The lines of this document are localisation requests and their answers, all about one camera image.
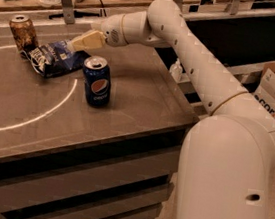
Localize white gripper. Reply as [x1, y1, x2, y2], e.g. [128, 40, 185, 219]
[66, 14, 124, 52]

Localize blue chip bag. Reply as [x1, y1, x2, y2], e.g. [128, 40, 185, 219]
[24, 40, 89, 79]

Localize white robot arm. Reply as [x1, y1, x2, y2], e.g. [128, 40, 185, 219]
[68, 0, 275, 219]

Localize blue Pepsi can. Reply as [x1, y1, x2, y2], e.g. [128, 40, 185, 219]
[82, 56, 111, 107]

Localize orange soda can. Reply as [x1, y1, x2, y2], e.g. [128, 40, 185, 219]
[9, 14, 38, 52]

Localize grey drawer cabinet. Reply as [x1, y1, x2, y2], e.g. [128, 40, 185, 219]
[0, 103, 189, 219]

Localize black cable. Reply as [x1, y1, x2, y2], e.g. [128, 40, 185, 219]
[85, 0, 110, 19]

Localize metal bracket post left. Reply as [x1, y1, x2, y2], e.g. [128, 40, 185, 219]
[61, 0, 75, 25]

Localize metal post right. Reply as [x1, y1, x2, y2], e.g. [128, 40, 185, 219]
[228, 0, 241, 15]

